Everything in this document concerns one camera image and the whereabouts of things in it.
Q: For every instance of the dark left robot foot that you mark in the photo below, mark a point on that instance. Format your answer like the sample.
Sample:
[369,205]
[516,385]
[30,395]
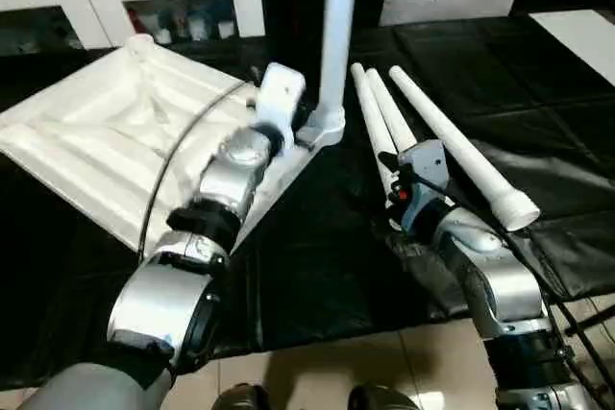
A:
[240,398]

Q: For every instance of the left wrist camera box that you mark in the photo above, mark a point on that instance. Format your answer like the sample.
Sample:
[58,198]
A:
[278,98]

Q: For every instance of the dark robot foot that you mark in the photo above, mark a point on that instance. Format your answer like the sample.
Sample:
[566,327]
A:
[240,398]
[382,398]

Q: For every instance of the black tripod leg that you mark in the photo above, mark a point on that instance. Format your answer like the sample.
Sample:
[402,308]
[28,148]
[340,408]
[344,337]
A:
[591,319]

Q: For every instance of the black work mat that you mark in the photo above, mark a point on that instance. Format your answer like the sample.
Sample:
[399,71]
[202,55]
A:
[528,117]

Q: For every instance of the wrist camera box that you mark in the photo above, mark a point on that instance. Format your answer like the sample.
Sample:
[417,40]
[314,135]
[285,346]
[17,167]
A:
[430,165]
[278,98]

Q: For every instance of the dark right robot foot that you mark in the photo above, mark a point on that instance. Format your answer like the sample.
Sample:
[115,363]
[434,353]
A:
[382,398]

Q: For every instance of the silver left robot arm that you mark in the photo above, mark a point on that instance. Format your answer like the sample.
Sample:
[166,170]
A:
[158,299]

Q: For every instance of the white plastic table leg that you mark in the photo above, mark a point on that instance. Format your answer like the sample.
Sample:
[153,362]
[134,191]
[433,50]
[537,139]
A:
[391,112]
[379,141]
[338,45]
[456,141]

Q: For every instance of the white plastic table top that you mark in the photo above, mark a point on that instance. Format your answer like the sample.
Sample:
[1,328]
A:
[96,131]

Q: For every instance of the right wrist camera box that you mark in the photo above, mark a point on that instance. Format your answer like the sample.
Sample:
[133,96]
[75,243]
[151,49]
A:
[430,165]

